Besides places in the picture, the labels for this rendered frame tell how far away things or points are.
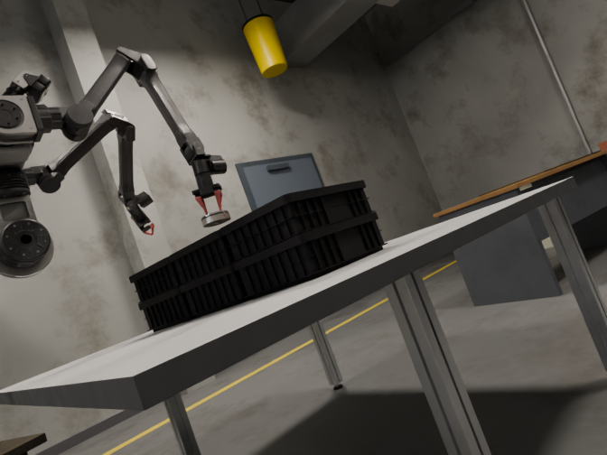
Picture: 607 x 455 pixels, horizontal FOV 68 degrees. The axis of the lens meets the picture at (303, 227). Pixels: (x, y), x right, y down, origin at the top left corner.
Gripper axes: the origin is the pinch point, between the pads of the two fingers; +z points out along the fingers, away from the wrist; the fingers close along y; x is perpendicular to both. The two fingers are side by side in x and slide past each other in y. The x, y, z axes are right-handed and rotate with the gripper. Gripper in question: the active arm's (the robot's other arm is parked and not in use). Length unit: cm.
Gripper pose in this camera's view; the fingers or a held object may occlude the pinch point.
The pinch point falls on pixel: (213, 211)
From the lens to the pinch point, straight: 166.9
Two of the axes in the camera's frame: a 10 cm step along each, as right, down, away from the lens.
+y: -9.5, 3.0, -0.5
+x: 0.2, -1.2, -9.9
